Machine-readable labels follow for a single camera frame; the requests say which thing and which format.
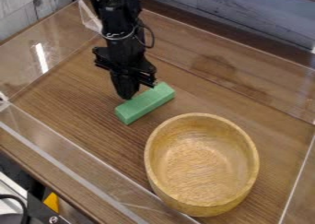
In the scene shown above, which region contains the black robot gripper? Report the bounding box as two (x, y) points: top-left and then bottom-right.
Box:
(92, 30), (156, 100)

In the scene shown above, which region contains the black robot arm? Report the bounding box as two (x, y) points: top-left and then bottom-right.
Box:
(89, 0), (157, 100)

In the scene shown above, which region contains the green rectangular block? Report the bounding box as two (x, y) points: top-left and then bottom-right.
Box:
(114, 82), (174, 124)

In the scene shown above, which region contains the brown wooden bowl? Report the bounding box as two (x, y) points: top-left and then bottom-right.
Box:
(144, 112), (260, 217)

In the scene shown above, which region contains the black and yellow equipment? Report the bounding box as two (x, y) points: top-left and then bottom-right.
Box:
(25, 183), (72, 224)

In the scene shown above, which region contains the clear acrylic corner bracket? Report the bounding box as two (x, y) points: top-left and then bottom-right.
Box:
(77, 0), (102, 33)

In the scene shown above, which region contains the black cable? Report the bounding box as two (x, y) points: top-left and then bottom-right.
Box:
(0, 194), (31, 224)

